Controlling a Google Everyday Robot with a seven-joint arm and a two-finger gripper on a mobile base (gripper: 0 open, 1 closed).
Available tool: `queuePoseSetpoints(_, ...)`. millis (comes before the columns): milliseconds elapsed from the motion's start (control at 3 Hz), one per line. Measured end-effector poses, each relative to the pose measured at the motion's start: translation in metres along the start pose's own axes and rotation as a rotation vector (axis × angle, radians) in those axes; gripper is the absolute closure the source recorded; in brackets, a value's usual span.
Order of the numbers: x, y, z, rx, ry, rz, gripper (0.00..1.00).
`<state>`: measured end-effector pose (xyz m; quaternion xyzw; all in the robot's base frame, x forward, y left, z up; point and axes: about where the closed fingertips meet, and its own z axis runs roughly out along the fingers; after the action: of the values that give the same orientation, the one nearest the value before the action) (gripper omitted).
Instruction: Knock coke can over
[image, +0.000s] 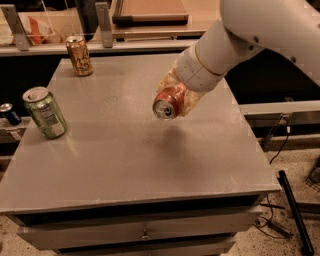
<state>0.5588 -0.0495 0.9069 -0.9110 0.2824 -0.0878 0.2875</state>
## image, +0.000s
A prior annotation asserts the orange white bag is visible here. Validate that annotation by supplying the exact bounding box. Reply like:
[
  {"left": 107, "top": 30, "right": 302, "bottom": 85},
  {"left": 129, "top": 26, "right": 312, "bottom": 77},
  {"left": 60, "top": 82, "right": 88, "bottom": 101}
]
[{"left": 0, "top": 14, "right": 64, "bottom": 46}]

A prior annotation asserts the grey drawer cabinet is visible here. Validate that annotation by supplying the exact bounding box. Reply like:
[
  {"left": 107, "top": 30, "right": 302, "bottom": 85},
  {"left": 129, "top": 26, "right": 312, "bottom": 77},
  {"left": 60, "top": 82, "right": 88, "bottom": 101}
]
[{"left": 0, "top": 54, "right": 280, "bottom": 256}]

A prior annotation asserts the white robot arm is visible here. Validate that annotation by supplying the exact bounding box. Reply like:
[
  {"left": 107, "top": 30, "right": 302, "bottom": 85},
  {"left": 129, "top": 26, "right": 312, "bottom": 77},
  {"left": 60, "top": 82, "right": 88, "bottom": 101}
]
[{"left": 152, "top": 0, "right": 320, "bottom": 120}]

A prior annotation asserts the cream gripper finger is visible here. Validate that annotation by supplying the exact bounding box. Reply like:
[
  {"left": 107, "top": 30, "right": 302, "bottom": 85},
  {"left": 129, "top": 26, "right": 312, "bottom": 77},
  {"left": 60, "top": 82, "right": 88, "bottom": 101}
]
[
  {"left": 157, "top": 62, "right": 182, "bottom": 95},
  {"left": 180, "top": 89, "right": 204, "bottom": 116}
]

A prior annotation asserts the green soda can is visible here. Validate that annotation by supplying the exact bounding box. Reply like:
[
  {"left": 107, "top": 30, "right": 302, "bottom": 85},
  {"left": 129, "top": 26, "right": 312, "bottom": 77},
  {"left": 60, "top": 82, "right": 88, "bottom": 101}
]
[{"left": 22, "top": 87, "right": 67, "bottom": 139}]

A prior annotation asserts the brown wooden tray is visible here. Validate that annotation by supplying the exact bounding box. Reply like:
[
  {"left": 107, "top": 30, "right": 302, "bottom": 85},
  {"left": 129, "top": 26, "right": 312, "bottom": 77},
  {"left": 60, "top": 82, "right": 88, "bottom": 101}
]
[{"left": 112, "top": 0, "right": 189, "bottom": 26}]

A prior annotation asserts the black wire basket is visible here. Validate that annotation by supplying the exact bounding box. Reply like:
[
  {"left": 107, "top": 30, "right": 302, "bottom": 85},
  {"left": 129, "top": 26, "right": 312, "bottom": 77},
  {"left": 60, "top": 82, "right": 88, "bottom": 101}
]
[{"left": 306, "top": 160, "right": 320, "bottom": 192}]

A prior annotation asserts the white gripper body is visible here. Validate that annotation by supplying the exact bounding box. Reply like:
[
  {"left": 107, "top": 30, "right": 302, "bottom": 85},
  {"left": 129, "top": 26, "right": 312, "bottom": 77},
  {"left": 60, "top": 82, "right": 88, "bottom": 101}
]
[{"left": 176, "top": 45, "right": 224, "bottom": 93}]

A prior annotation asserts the orange-gold soda can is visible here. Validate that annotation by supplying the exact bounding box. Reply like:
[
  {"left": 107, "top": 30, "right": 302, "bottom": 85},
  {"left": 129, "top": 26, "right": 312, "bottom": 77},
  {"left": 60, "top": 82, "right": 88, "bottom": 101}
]
[{"left": 66, "top": 35, "right": 93, "bottom": 76}]

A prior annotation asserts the red coca-cola can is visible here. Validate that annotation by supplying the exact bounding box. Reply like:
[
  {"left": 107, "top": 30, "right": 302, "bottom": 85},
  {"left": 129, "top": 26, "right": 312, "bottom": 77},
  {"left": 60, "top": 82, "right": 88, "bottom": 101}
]
[{"left": 152, "top": 83, "right": 187, "bottom": 120}]

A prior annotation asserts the grey metal bracket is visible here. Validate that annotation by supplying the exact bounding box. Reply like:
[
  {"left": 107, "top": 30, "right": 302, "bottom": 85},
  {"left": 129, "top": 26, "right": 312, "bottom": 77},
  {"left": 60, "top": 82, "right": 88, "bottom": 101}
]
[
  {"left": 0, "top": 4, "right": 32, "bottom": 51},
  {"left": 95, "top": 2, "right": 113, "bottom": 48}
]

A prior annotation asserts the blue soda can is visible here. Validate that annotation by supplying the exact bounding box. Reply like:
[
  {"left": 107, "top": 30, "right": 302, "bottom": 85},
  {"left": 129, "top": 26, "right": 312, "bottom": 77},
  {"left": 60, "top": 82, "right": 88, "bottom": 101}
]
[{"left": 0, "top": 103, "right": 22, "bottom": 126}]

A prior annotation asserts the black metal bar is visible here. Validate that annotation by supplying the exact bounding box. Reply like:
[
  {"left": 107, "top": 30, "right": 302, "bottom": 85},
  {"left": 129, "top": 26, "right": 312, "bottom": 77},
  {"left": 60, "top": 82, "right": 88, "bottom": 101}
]
[{"left": 278, "top": 170, "right": 315, "bottom": 256}]

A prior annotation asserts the middle grey metal bracket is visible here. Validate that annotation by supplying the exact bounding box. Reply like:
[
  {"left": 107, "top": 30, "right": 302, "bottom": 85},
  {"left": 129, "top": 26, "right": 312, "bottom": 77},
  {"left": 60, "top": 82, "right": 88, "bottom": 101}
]
[{"left": 95, "top": 2, "right": 113, "bottom": 48}]

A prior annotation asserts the metal drawer handle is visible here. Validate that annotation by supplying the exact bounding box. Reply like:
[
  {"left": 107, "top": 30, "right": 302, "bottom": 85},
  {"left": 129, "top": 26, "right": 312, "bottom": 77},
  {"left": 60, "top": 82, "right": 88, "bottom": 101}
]
[{"left": 140, "top": 229, "right": 151, "bottom": 241}]

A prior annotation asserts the black cable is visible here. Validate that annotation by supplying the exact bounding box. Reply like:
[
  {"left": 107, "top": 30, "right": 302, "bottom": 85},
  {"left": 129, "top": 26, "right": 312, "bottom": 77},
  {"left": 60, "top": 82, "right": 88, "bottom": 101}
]
[{"left": 253, "top": 116, "right": 294, "bottom": 240}]

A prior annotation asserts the left grey metal bracket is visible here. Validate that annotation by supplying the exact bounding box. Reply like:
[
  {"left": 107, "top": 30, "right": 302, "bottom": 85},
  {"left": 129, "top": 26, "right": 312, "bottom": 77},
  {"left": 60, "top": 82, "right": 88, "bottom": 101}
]
[{"left": 0, "top": 4, "right": 32, "bottom": 51}]

